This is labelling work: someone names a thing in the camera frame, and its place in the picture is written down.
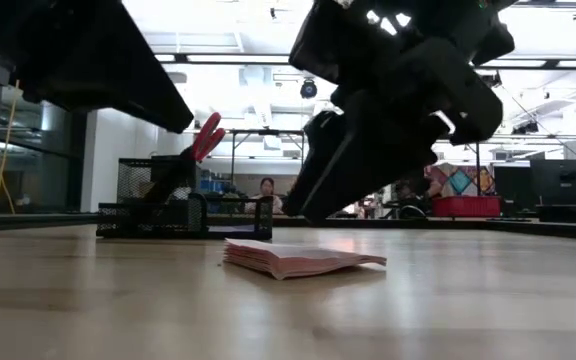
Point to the black monitor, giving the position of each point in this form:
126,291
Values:
560,180

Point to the pink sticky note pad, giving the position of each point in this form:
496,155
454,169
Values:
293,262

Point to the purple sticky note pad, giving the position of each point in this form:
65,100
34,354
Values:
230,228

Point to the colourful patchwork wall hanging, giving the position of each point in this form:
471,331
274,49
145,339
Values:
460,180

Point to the black overhead light beam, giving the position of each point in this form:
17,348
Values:
550,63

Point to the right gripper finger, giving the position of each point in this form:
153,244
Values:
318,150
383,150

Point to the red plastic bin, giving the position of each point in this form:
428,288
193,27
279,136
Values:
468,206

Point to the person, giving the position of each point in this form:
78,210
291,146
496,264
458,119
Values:
267,187
435,187

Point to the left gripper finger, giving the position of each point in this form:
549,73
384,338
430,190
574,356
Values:
118,65

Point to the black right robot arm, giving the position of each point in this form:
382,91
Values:
493,40

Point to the black mesh desk organizer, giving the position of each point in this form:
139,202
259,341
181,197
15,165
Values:
143,220

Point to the black cabinet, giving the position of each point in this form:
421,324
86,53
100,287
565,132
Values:
513,187

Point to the black metal rig frame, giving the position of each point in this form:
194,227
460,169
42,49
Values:
268,132
477,170

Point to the round black ceiling camera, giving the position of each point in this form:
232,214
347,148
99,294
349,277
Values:
309,90

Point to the black aluminium table frame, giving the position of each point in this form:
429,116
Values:
518,227

